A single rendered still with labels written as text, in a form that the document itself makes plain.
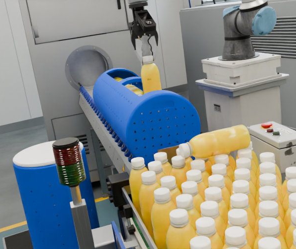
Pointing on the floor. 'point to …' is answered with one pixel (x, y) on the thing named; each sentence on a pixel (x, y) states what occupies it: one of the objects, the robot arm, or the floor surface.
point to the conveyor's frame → (130, 232)
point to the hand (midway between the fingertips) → (148, 58)
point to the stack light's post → (82, 225)
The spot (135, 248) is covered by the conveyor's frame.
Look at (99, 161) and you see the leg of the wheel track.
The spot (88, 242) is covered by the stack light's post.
